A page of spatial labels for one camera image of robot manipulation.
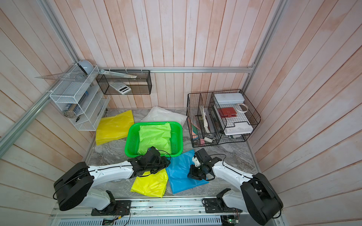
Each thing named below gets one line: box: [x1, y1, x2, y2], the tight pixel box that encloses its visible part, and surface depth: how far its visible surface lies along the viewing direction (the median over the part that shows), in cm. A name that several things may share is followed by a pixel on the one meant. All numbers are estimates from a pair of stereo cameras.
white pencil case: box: [213, 92, 245, 105], surface depth 97 cm
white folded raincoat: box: [140, 105, 188, 127], surface depth 113 cm
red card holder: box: [218, 107, 238, 118], surface depth 90 cm
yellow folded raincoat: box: [95, 109, 135, 146], surface depth 105 cm
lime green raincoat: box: [137, 122, 172, 155], surface depth 97 cm
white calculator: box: [109, 82, 132, 95], surface depth 100 cm
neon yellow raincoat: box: [130, 168, 169, 198], surface depth 79 cm
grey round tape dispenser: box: [77, 59, 94, 75], surface depth 85 cm
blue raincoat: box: [165, 149, 210, 195], surface depth 84 cm
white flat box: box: [223, 121, 254, 136], surface depth 87 cm
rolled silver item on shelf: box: [63, 103, 78, 119], surface depth 78 cm
